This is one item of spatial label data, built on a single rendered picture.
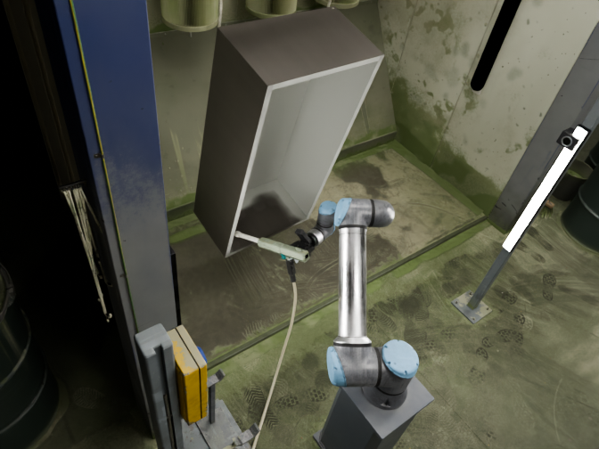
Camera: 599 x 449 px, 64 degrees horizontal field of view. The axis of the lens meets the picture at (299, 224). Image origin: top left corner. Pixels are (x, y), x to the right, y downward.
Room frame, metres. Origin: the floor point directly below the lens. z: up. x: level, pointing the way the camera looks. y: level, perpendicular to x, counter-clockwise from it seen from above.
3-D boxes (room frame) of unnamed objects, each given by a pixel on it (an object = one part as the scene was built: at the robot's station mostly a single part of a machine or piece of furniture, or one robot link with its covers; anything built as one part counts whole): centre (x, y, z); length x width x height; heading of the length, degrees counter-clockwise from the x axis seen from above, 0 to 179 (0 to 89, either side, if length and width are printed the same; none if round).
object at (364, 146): (2.85, 0.28, 0.11); 2.70 x 0.02 x 0.13; 133
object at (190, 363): (0.52, 0.20, 1.42); 0.12 x 0.06 x 0.26; 43
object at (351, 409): (1.01, -0.47, 0.32); 0.31 x 0.31 x 0.64; 43
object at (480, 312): (2.05, -1.23, 0.01); 0.20 x 0.20 x 0.01; 43
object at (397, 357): (1.01, -0.46, 0.83); 0.17 x 0.15 x 0.18; 101
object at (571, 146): (2.04, -1.18, 1.35); 0.09 x 0.07 x 0.07; 43
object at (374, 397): (1.01, -0.47, 0.69); 0.19 x 0.19 x 0.10
